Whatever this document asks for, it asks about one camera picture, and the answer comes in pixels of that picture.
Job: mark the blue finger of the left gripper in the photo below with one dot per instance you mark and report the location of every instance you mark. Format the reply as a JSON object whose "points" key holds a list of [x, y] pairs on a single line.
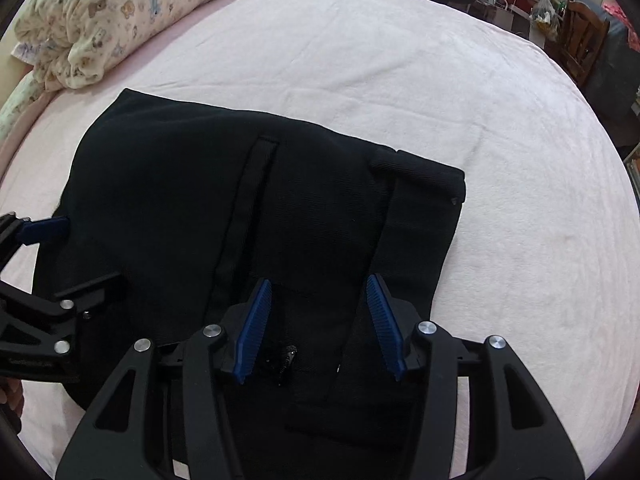
{"points": [[26, 316], [17, 232]]}

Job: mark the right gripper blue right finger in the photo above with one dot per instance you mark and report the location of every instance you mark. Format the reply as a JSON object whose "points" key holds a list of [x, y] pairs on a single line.
{"points": [[514, 431]]}

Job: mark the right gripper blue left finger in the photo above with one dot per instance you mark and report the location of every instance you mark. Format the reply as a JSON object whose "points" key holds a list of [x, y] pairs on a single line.
{"points": [[158, 399]]}

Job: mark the black pants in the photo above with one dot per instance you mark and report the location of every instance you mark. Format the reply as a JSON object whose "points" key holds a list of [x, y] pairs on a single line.
{"points": [[187, 206]]}

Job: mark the person's right hand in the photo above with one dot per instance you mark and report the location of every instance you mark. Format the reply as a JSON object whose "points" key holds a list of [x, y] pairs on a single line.
{"points": [[12, 401]]}

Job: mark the floral pillow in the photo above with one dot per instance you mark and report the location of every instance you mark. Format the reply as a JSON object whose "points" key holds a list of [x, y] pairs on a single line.
{"points": [[22, 107]]}

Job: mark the pink bed sheet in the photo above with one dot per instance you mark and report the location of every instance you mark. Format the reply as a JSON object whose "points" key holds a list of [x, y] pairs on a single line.
{"points": [[546, 252]]}

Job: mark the floral rolled duvet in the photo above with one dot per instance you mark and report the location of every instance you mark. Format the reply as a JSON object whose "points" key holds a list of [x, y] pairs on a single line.
{"points": [[78, 41]]}

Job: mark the wooden chair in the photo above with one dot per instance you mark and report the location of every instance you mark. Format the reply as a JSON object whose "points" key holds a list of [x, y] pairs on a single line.
{"points": [[581, 40]]}

